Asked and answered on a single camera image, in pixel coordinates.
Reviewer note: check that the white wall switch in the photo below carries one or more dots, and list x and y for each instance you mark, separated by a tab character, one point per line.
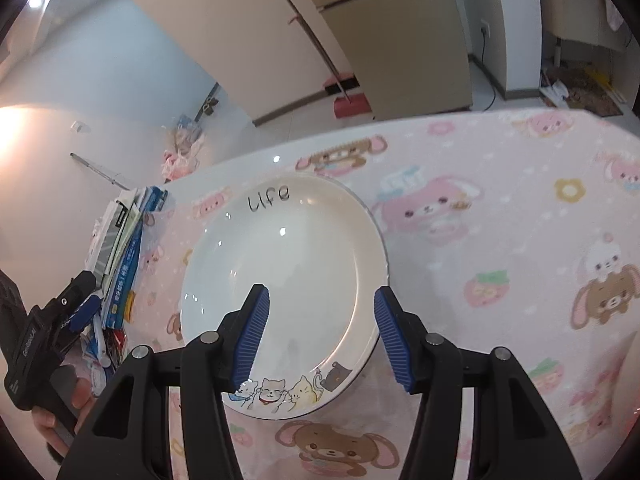
80	127

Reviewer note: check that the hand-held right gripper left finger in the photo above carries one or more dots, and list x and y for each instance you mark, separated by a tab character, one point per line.
254	332

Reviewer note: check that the red dustpan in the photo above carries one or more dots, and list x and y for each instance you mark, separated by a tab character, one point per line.
352	107

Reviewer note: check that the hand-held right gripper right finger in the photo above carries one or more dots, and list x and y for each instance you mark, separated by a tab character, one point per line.
392	340

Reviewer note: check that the white wall socket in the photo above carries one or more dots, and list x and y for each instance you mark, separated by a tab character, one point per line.
485	28

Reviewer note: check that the dark wall hanger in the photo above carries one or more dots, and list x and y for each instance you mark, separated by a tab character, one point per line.
210	100

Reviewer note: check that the person's left hand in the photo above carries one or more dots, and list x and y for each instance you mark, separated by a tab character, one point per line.
82	392

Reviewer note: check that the beige refrigerator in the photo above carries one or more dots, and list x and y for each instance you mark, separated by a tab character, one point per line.
400	50

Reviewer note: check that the beige cabinet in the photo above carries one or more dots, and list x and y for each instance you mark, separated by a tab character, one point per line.
575	5

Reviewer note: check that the thin metal rod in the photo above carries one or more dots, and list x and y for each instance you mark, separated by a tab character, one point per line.
97	169

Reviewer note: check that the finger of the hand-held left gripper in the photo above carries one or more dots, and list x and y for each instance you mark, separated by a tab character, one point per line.
75	287
86	312

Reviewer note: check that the pink printed tablecloth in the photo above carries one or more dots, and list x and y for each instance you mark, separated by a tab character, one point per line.
500	285

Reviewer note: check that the blue white packet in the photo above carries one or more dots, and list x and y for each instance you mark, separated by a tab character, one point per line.
97	347

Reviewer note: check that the patterned floor mat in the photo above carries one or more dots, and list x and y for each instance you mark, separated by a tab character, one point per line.
597	91

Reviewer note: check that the white plate with cat print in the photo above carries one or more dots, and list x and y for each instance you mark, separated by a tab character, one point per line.
290	260

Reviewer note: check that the pink plastic bags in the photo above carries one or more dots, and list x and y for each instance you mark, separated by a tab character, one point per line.
181	155

